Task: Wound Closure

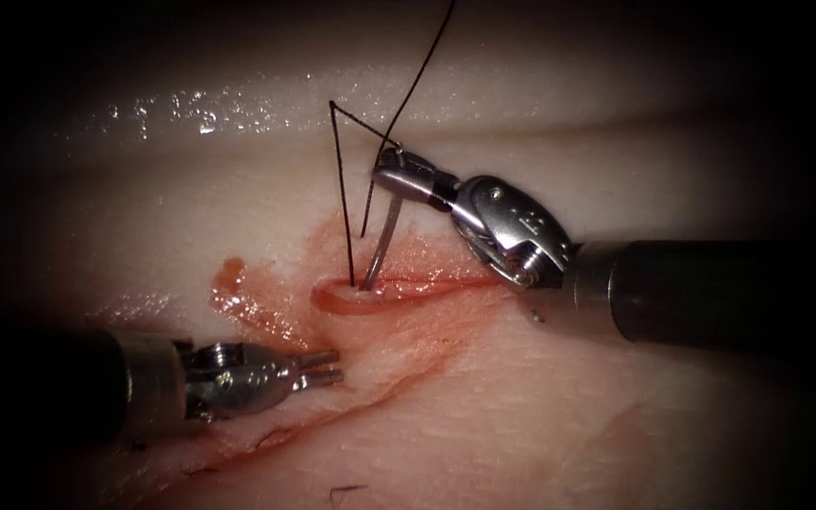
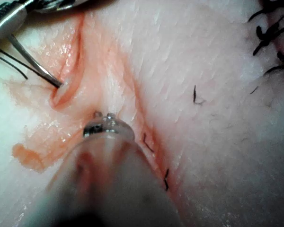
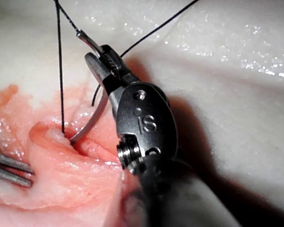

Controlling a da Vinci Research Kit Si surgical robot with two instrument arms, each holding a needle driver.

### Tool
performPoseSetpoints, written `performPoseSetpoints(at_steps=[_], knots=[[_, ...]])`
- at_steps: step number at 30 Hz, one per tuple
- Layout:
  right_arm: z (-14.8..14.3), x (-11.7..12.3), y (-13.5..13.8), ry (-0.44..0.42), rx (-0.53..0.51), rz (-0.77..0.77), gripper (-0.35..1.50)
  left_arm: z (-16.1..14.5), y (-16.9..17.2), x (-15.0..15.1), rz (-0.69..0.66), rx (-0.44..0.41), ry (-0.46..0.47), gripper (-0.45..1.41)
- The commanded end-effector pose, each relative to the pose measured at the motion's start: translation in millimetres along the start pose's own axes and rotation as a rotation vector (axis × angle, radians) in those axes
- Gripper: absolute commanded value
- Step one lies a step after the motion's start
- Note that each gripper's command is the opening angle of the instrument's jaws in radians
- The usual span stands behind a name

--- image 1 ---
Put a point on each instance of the right arm needle driver jaw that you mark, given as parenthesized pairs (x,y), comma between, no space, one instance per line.
(408,161)
(402,185)

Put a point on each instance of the left arm needle driver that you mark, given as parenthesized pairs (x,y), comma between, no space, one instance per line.
(245,379)

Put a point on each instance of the left arm needle driver jaw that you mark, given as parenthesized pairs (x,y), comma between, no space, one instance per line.
(321,379)
(319,359)

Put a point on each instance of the right arm needle driver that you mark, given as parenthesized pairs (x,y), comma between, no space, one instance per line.
(511,227)

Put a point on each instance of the black thread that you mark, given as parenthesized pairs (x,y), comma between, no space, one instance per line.
(341,191)

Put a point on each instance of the curved steel needle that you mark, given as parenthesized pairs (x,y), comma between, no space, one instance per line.
(382,244)

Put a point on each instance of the dark right arm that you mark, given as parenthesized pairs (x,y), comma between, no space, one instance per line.
(698,294)

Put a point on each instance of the dark left arm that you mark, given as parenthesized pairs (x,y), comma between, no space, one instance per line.
(96,386)

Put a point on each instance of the tissue pad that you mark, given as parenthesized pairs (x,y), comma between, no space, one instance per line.
(592,425)

